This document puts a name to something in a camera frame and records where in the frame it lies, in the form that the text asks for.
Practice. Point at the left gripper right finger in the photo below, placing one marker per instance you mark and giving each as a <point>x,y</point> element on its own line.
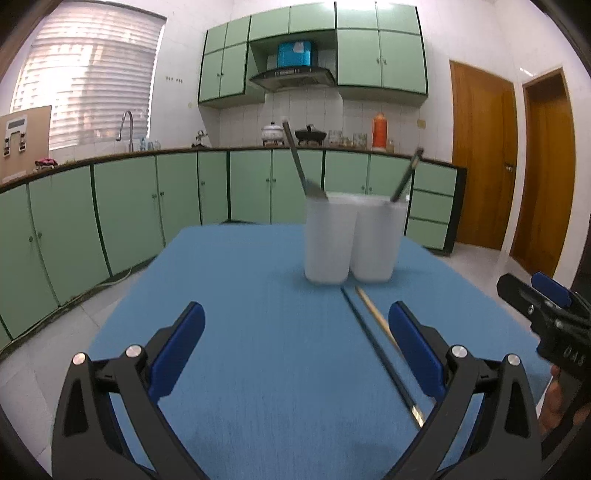
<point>504,443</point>

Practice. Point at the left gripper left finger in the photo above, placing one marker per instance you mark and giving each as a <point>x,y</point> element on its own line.
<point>87,441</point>

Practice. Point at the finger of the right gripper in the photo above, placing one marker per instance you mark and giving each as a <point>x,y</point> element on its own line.
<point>543,295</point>

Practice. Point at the right hand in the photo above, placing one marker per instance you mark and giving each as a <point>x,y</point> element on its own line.
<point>552,406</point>

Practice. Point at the thin dark chopstick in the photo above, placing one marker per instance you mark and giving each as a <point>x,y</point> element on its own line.
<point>408,400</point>

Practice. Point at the wooden door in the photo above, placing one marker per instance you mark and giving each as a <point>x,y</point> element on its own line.
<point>485,144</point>
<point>549,179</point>

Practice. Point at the light wooden chopstick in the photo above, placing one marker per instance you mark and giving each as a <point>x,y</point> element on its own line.
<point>378,316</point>

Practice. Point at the black chopstick silver tip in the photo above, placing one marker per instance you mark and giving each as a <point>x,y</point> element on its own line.
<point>415,160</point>

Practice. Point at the blue table cloth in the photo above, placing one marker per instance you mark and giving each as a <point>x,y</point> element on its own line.
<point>283,384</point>

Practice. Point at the white utensil holder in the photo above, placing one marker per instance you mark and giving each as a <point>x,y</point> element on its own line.
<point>353,235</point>

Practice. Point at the green lower cabinets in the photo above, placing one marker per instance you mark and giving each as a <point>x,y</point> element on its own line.
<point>69,229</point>

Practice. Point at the green cabinets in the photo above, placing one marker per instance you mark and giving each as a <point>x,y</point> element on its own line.
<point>69,229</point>
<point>375,50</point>

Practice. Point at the orange thermos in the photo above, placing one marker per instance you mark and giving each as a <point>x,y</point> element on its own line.
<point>380,132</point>

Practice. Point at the glass jars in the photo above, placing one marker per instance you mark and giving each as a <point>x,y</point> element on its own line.
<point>337,138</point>

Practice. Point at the dark grey chopstick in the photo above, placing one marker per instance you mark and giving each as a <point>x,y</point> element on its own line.
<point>311,188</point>

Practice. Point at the black wok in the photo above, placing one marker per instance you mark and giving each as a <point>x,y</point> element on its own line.
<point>310,136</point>

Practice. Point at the cardboard box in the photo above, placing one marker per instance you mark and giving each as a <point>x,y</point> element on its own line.
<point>24,140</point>

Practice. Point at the green upper cabinets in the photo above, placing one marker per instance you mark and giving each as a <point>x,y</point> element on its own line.
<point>375,50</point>

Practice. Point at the small kettle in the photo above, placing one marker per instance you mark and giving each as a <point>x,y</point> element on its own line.
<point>199,141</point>

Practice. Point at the white cooking pot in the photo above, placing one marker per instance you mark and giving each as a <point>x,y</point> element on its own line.
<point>272,135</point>

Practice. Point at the black range hood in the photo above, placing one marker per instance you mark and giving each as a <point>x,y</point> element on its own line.
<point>298,77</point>

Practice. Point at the blue box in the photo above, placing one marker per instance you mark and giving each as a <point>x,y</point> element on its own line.
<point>302,53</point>

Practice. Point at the window blinds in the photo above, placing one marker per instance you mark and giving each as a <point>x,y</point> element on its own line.
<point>94,64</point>

